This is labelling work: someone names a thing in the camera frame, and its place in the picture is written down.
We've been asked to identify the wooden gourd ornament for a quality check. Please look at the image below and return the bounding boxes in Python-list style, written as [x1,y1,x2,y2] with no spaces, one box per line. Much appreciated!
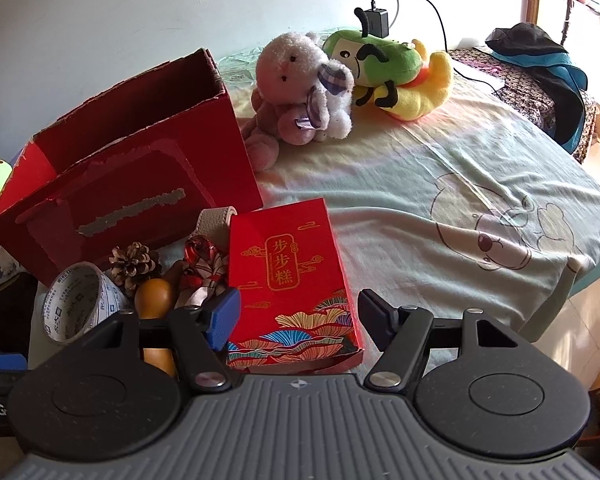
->
[134,278,176,378]

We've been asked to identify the red gift box gold print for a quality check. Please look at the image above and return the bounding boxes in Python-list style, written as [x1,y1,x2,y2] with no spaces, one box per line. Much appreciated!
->
[226,198,364,374]

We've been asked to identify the brown pine cone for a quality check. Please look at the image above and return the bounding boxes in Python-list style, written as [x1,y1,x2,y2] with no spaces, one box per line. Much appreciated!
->
[107,242,161,298]

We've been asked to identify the printed packing tape roll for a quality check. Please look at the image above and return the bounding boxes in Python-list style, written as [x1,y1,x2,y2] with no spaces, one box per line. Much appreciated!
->
[42,262,132,346]

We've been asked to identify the large red cardboard box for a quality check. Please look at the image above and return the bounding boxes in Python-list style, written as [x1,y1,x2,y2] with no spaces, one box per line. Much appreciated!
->
[0,49,262,284]

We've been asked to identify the pink plush bunny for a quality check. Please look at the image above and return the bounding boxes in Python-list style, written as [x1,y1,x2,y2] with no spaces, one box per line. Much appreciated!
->
[242,32,354,172]

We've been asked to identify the green yellow plush toy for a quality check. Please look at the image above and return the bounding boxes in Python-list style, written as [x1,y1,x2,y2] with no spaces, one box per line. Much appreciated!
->
[323,8,453,122]

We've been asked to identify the patterned dark blanket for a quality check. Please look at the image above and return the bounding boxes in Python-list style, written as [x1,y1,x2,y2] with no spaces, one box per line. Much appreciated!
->
[450,48,597,162]

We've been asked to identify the black power adapter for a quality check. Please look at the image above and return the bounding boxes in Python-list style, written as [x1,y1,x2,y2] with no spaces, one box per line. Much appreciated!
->
[364,8,390,38]

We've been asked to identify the black blue clothing pile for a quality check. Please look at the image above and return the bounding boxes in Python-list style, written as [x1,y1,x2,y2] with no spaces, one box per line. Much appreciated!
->
[486,23,588,154]

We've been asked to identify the black adapter cable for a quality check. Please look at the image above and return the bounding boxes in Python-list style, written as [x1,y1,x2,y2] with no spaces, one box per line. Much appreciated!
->
[367,0,504,96]

